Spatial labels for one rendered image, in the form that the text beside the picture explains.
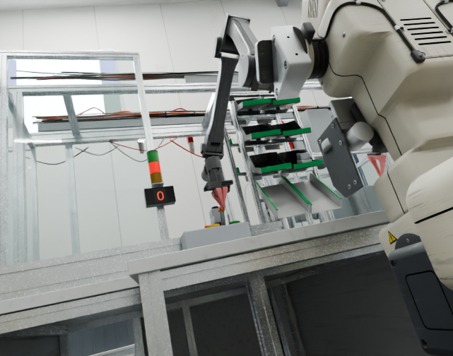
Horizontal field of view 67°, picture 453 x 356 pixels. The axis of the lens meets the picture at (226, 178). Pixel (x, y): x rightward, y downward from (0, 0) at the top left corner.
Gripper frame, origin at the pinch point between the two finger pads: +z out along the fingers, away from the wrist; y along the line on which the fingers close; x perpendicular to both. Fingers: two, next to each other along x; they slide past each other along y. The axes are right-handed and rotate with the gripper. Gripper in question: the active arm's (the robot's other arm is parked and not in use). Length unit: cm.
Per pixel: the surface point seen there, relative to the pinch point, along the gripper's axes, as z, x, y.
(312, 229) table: 22.0, 44.7, -4.1
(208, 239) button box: 13.9, 14.5, 11.8
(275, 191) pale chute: -8.9, -14.5, -30.7
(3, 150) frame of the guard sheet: -42, -24, 76
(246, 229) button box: 12.7, 14.7, -0.6
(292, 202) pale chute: -0.1, -5.8, -31.6
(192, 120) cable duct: -109, -109, -30
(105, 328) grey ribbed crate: 25, -196, 50
